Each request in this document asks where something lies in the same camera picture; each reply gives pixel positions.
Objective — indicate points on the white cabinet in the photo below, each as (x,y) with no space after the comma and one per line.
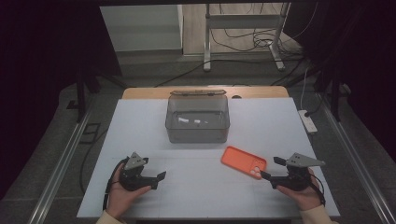
(140,28)

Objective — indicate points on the white power strip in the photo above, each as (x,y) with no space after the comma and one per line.
(307,122)

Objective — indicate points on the person's right hand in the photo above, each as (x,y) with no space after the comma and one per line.
(303,196)

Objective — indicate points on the black stand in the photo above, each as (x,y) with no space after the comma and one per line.
(81,93)
(335,96)

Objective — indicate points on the wooden table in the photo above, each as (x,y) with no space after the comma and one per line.
(149,92)

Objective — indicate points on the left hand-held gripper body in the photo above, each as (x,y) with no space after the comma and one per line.
(134,161)

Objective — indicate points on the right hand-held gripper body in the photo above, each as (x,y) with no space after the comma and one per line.
(299,174)

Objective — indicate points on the grey translucent storage box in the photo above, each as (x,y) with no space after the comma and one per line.
(197,130)

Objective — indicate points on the small white piece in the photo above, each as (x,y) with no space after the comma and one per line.
(183,120)
(197,121)

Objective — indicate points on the white metal stand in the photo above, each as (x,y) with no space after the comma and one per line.
(207,37)

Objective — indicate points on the white board mat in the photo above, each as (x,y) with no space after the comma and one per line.
(140,124)

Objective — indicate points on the dark curtain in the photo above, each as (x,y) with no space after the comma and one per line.
(367,62)
(46,77)

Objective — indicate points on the aluminium floor rail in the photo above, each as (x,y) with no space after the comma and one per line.
(59,171)
(358,168)

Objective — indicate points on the black floor frame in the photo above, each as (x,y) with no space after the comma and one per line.
(93,125)

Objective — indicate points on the orange phone case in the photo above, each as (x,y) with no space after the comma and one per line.
(244,161)

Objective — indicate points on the person's left hand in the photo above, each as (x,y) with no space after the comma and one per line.
(124,197)

